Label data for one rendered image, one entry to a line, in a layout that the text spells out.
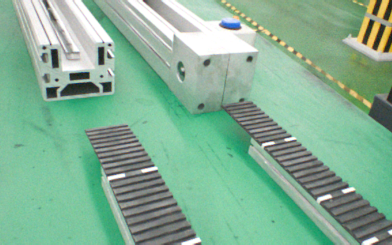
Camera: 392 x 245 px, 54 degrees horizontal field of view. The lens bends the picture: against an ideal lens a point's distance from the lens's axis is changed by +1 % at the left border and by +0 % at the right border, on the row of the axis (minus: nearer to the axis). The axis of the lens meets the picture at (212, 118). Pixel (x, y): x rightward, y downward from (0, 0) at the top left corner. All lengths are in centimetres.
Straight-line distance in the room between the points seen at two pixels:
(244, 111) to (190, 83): 9
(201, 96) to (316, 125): 18
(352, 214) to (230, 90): 27
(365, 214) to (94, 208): 27
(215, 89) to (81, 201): 26
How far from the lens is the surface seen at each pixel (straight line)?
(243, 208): 42
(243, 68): 57
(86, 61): 61
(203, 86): 55
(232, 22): 78
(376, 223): 41
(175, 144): 50
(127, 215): 35
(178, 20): 76
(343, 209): 41
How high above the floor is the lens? 106
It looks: 30 degrees down
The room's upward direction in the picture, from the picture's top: 9 degrees clockwise
